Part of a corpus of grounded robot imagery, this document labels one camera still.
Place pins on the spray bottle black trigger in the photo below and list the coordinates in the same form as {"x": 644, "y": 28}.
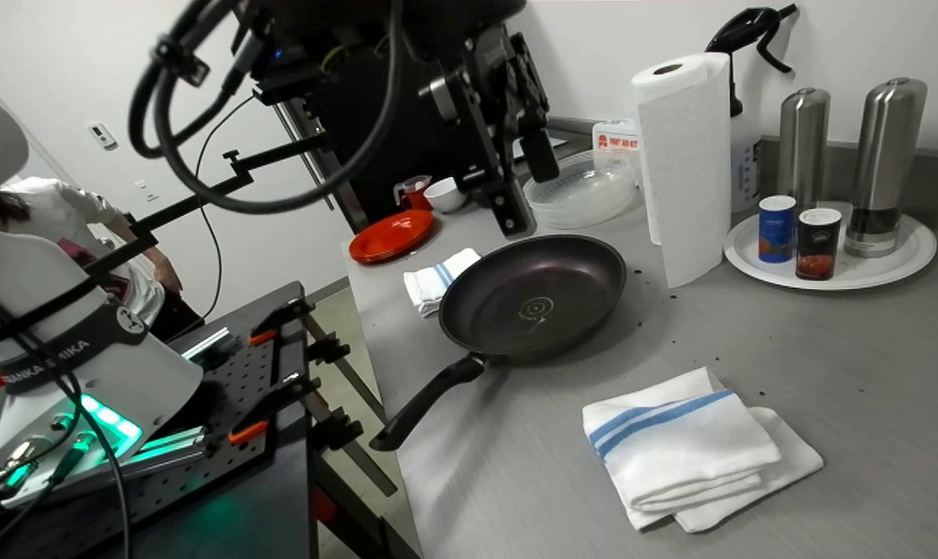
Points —
{"x": 749, "y": 34}

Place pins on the blue label spice jar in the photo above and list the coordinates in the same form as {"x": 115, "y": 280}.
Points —
{"x": 778, "y": 234}

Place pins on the white round tray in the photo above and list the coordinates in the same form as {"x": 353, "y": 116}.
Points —
{"x": 882, "y": 273}

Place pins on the person in white shirt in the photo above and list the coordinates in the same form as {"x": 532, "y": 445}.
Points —
{"x": 75, "y": 202}

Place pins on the red plate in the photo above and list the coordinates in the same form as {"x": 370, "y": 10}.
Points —
{"x": 392, "y": 239}

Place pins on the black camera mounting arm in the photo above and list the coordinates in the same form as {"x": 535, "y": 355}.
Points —
{"x": 194, "y": 202}

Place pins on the dark red spice jar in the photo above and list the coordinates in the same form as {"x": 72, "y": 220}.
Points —
{"x": 818, "y": 250}

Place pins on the black perforated robot table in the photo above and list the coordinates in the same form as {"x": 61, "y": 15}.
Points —
{"x": 253, "y": 378}

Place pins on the small white bowl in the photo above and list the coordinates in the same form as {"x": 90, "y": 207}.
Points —
{"x": 447, "y": 195}

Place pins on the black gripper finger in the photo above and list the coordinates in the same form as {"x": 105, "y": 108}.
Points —
{"x": 538, "y": 135}
{"x": 505, "y": 191}

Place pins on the white paper towel roll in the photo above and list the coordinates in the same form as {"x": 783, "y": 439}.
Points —
{"x": 687, "y": 167}

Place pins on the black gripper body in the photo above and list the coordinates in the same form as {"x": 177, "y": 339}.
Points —
{"x": 473, "y": 82}

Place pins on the white dish cloth blue stripes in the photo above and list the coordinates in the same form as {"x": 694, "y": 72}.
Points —
{"x": 676, "y": 445}

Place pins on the black frying pan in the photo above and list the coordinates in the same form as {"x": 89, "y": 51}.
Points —
{"x": 532, "y": 300}

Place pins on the tall steel grinder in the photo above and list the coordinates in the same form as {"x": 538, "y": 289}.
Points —
{"x": 890, "y": 158}

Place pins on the white wall switch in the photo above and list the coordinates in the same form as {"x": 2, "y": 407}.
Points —
{"x": 105, "y": 135}

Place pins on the black stereo camera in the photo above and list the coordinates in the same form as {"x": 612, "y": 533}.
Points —
{"x": 284, "y": 88}

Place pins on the large clear plastic bowl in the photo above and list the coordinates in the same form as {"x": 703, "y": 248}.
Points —
{"x": 595, "y": 191}

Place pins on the short steel grinder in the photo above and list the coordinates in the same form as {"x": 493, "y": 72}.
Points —
{"x": 802, "y": 144}

